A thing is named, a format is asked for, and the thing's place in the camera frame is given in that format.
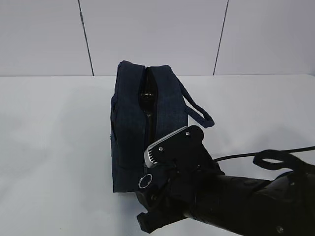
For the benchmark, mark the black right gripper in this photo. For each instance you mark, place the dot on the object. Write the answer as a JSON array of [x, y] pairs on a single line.
[[170, 195]]

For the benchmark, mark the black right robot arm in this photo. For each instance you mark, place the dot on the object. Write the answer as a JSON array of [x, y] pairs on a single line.
[[284, 206]]

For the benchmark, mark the dark blue insulated bag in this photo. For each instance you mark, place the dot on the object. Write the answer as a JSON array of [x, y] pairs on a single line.
[[148, 104]]

